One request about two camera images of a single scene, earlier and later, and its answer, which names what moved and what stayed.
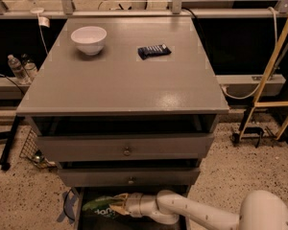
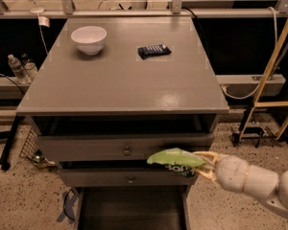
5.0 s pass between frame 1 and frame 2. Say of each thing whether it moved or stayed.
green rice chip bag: moved
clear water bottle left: stayed
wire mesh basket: stayed
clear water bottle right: stayed
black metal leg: stayed
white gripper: moved
